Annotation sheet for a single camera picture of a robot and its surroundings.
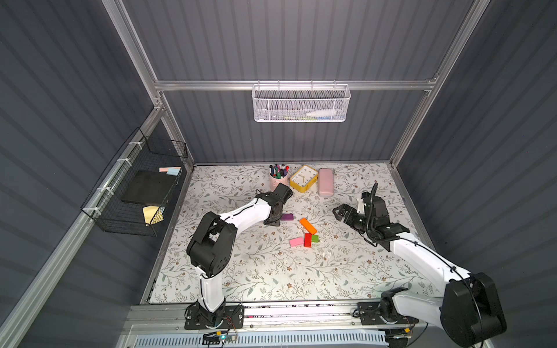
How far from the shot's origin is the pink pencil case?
107 centimetres

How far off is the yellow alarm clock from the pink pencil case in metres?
0.03

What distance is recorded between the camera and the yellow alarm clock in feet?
3.63
